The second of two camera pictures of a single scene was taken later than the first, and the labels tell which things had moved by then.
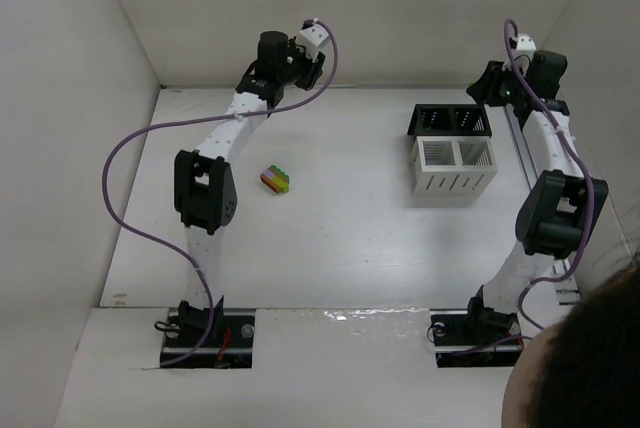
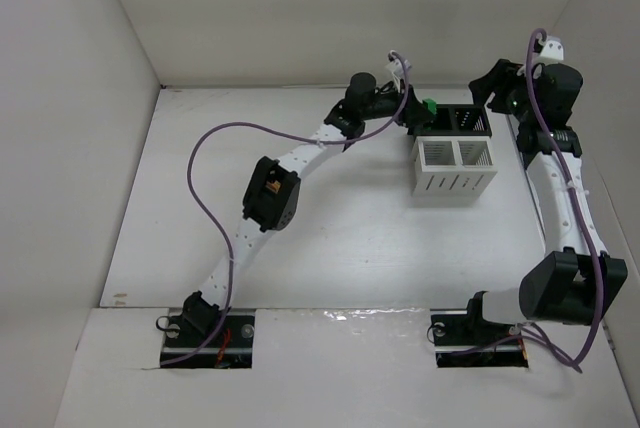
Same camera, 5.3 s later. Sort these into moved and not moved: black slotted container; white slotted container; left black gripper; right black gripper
Moved: left black gripper
Not moved: white slotted container; black slotted container; right black gripper
